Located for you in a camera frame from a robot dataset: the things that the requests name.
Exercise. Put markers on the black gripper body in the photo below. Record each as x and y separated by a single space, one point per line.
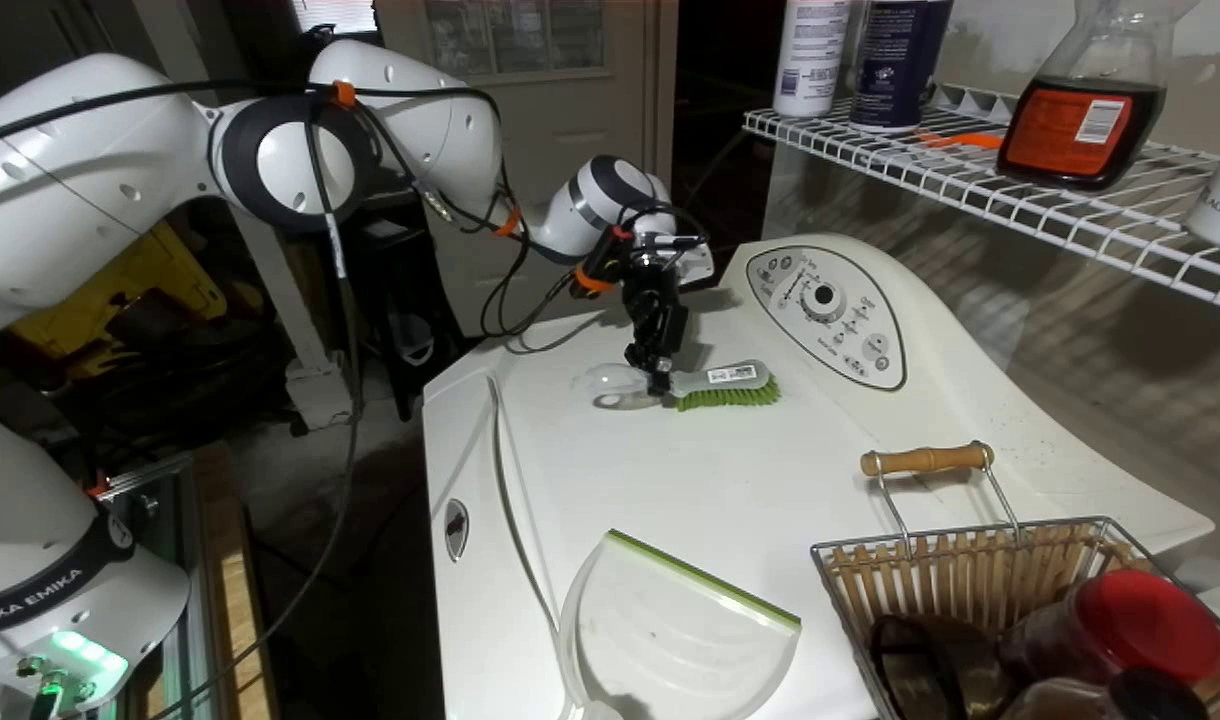
655 296

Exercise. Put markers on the clear brush with green bristles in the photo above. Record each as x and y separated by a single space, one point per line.
731 391

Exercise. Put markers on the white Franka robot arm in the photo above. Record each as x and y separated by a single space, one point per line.
88 175

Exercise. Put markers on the white washing machine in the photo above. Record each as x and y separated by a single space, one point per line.
714 465

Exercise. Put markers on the oval machine control panel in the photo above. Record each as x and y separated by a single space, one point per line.
828 314

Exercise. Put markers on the oval metal machine badge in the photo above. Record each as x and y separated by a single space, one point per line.
457 531

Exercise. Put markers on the clear dustpan with green edge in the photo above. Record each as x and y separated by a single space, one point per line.
681 640

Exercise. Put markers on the white plastic bottle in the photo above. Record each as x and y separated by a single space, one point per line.
808 55

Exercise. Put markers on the dark blue bottle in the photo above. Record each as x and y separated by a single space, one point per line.
896 63

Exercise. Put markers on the orange object on shelf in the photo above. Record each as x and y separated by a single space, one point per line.
967 139

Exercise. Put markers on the clear bottle with red liquid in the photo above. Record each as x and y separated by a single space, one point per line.
1081 124

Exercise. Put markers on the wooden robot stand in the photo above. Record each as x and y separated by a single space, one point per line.
241 627

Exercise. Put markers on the yellow plastic object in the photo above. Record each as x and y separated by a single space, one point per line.
155 285

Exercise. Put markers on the red lid jar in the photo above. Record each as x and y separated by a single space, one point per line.
1143 627

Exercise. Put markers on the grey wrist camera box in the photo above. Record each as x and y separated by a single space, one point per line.
684 263

